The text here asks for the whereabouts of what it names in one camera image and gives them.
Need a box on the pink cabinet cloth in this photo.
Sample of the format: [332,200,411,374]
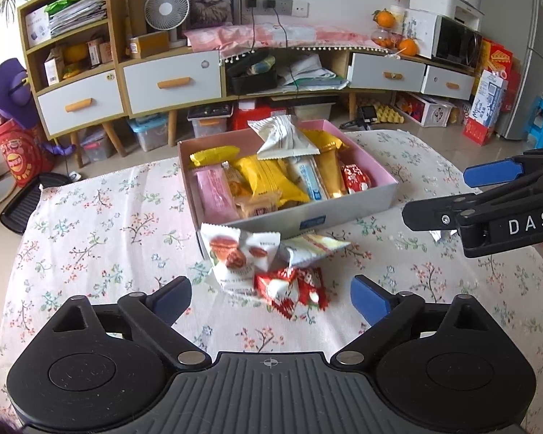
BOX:
[184,22,382,59]

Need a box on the red white candy packet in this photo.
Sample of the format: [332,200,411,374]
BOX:
[254,267,328,319]

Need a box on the purple plush toy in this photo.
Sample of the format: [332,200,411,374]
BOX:
[0,57,76,157]

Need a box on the black grill tray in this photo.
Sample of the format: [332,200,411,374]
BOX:
[0,173,71,235]

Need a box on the white nut snack packet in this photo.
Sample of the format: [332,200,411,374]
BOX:
[200,224,281,298]

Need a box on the blue plastic stool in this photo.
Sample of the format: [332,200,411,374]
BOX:
[525,97,543,149]

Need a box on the striped yellow snack pack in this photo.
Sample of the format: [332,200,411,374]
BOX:
[232,155,310,209]

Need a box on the lotus root snack packet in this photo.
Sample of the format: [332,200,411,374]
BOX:
[222,162,252,198]

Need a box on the golden long snack pack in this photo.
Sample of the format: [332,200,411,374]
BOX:
[316,148,347,199]

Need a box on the red strawberry candy packet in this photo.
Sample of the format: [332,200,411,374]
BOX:
[341,163,372,194]

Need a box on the white desk fan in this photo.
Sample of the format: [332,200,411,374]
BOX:
[145,0,190,48]

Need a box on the pink cardboard box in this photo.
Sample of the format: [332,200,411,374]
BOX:
[176,118,400,254]

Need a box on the pink wafer pack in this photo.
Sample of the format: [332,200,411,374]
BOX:
[193,165,239,224]

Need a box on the white milk bread pack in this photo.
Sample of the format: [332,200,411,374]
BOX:
[286,156,328,202]

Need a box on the small silver snack packet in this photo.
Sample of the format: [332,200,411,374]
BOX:
[278,233,351,268]

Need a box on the red gift bag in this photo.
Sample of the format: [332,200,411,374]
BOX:
[0,120,55,188]

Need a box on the floral tablecloth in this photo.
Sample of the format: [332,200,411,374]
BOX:
[0,130,543,433]

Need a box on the white snack bag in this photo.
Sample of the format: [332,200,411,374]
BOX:
[248,115,320,160]

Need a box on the orange fruit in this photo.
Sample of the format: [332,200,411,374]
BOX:
[396,38,419,57]
[372,9,396,29]

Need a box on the orange fruit lower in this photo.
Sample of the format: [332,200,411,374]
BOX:
[396,38,419,57]

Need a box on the puffy yellow snack bag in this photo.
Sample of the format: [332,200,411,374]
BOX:
[302,129,345,153]

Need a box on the black handheld camera tripod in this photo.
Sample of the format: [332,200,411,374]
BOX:
[339,105,379,130]

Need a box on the red storage box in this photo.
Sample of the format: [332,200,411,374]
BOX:
[229,106,287,130]

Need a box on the yellow blue-label snack pack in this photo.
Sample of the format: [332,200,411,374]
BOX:
[190,145,240,167]

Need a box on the white microwave oven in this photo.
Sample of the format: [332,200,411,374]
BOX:
[402,9,483,69]

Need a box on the wooden TV cabinet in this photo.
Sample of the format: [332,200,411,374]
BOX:
[18,0,473,153]

